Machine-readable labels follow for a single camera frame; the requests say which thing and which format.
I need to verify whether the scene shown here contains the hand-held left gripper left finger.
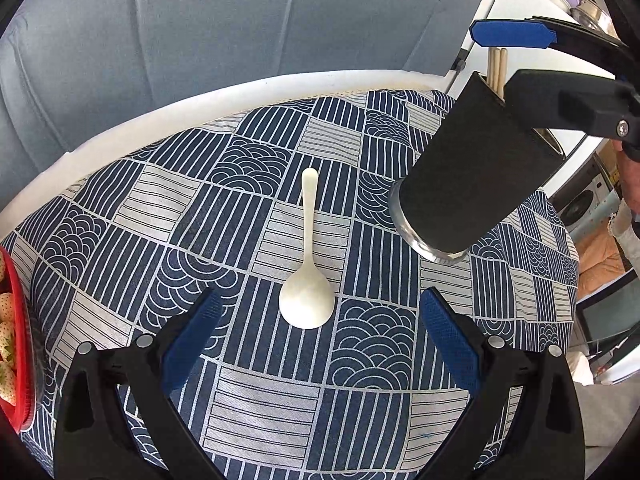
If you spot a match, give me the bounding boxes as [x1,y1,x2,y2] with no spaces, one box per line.
[54,287,223,480]

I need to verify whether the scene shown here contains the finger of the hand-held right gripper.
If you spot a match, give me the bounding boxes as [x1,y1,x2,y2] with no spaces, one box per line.
[502,70,640,140]
[471,16,632,63]

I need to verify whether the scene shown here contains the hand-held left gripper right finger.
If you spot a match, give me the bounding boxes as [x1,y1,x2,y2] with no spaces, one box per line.
[419,287,586,480]

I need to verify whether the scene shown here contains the black utensil holder cup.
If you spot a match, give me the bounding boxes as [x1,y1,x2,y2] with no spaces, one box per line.
[390,71,568,266]

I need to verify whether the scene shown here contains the plain white spoon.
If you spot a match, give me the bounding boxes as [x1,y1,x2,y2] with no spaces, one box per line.
[279,167,333,331]

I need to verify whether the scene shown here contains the person's right forearm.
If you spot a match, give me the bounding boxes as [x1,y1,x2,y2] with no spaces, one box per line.
[607,199,640,273]

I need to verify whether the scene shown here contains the person's right hand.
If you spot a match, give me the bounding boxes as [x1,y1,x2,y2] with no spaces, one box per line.
[616,141,640,202]

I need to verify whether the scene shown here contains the white board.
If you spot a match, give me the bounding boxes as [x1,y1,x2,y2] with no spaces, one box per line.
[446,0,623,201]

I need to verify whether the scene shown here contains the metal bowl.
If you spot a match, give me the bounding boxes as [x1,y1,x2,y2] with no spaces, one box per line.
[570,2,615,27]

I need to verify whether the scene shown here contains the blue patterned tablecloth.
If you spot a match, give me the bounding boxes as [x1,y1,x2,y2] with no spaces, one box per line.
[0,87,581,480]

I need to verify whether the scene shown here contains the orange blanket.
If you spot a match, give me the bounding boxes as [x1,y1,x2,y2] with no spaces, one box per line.
[575,232,627,302]

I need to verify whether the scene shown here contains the red fruit bowl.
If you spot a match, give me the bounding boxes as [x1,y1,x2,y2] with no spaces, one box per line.
[0,245,38,433]

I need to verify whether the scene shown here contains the person's light clothing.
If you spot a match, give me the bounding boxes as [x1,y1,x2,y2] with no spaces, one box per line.
[570,355,640,463]

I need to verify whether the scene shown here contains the pile of pale strawberries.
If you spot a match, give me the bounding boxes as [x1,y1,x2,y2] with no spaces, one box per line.
[0,255,18,406]

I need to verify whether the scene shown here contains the blue-grey backdrop cloth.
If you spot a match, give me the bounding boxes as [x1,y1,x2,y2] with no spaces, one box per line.
[0,0,516,211]

